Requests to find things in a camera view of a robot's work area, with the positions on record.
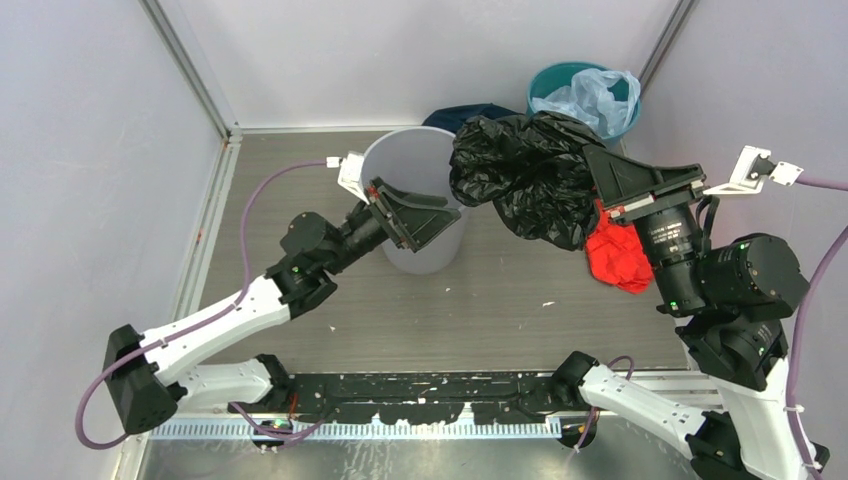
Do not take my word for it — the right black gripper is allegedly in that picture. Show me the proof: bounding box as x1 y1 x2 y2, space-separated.
575 141 702 307

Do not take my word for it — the light blue plastic bag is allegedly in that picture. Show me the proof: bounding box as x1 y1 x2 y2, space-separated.
531 68 643 139

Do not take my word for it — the grey translucent trash bin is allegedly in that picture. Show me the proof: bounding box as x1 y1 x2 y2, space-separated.
362 126 471 275

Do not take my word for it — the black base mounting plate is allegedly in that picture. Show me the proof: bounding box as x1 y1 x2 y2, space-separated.
227 371 600 426

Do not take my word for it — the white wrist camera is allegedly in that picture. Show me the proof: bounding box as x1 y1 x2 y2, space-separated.
325 151 369 203
703 146 804 196

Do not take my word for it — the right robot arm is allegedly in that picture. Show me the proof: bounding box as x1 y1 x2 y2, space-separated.
551 146 829 479

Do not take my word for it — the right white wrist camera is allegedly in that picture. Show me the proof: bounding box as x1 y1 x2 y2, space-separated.
703 146 804 196

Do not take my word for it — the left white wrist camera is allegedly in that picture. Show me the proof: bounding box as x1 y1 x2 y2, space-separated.
325 151 369 203

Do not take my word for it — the teal plastic bucket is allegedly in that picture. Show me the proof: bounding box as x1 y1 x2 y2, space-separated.
526 61 643 150

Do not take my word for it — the black trash bag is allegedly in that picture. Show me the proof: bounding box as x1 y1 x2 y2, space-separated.
449 111 603 251

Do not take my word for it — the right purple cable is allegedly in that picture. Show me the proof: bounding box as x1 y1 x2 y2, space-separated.
784 173 848 480

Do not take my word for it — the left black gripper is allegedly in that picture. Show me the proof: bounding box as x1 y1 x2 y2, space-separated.
323 177 460 277

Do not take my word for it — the aluminium frame rail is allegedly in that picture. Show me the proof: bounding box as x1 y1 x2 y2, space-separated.
164 128 243 325

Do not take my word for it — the red cloth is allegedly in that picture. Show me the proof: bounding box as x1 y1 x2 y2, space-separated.
585 199 654 294

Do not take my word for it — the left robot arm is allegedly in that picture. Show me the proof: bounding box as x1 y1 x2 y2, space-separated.
104 178 461 435

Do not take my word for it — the dark navy cloth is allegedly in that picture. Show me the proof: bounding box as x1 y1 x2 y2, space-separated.
422 103 518 133

